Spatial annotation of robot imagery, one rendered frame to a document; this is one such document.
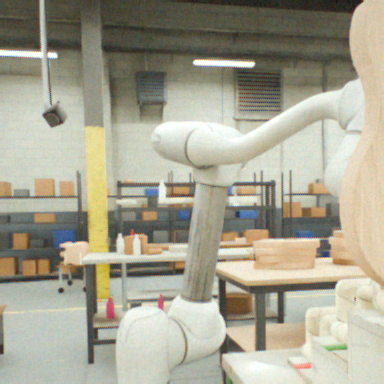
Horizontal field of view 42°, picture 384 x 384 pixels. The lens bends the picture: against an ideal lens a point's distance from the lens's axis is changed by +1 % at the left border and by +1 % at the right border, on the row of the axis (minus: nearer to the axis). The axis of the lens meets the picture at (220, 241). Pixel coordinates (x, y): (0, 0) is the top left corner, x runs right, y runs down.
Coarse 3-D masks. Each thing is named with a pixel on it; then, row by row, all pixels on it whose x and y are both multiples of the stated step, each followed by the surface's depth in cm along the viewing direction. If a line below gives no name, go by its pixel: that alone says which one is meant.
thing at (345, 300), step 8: (336, 296) 88; (344, 296) 87; (352, 296) 87; (336, 304) 88; (344, 304) 87; (352, 304) 87; (336, 312) 88; (344, 312) 87; (336, 320) 89; (344, 320) 87
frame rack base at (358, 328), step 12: (348, 312) 75; (360, 312) 74; (372, 312) 74; (348, 324) 75; (360, 324) 71; (372, 324) 68; (348, 336) 75; (360, 336) 71; (372, 336) 68; (348, 348) 76; (360, 348) 71; (372, 348) 68; (348, 360) 76; (360, 360) 72; (372, 360) 68; (348, 372) 76; (360, 372) 72; (372, 372) 68
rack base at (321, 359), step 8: (320, 336) 92; (328, 336) 92; (312, 344) 91; (320, 344) 87; (312, 352) 91; (320, 352) 87; (328, 352) 83; (336, 352) 81; (344, 352) 81; (312, 360) 91; (320, 360) 87; (328, 360) 84; (336, 360) 80; (344, 360) 77; (312, 368) 91; (320, 368) 87; (328, 368) 84; (336, 368) 80; (344, 368) 77; (312, 376) 91; (320, 376) 87; (328, 376) 84; (336, 376) 80; (344, 376) 77
